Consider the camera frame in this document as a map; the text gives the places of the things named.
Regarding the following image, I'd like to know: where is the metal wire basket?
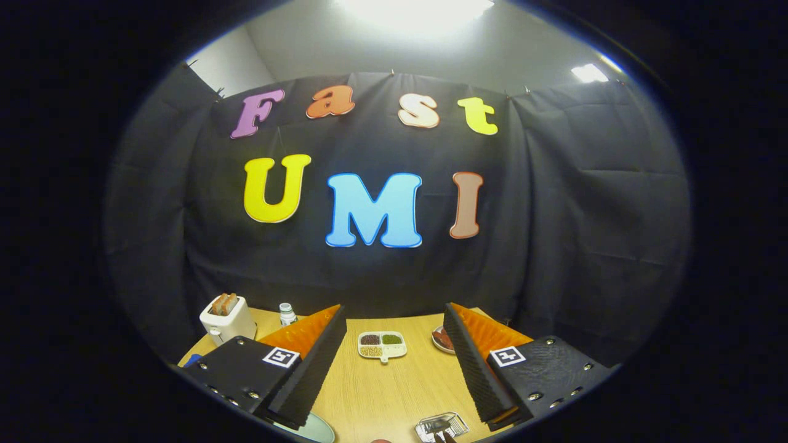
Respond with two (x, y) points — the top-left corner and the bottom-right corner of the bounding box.
(414, 412), (470, 443)

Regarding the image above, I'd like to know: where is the white divided dish of beans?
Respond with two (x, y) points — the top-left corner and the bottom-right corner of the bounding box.
(358, 331), (408, 364)

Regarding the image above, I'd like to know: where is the white toaster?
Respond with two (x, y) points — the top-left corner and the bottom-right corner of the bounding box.
(199, 297), (257, 346)

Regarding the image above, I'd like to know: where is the small ceiling light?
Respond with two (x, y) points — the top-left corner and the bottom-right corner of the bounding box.
(571, 63), (610, 84)

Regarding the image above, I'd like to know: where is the plate of meat and vegetables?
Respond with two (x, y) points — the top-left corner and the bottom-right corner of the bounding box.
(431, 325), (457, 355)

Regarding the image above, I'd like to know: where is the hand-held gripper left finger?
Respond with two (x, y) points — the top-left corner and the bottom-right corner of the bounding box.
(180, 304), (347, 430)

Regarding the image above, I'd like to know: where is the ceiling light panel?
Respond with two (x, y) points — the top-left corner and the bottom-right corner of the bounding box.
(336, 0), (496, 26)

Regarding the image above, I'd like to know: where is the pale green plate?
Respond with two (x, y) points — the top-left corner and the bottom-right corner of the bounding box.
(274, 412), (336, 443)

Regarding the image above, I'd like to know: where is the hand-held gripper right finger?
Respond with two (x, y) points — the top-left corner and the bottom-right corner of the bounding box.
(443, 302), (616, 431)

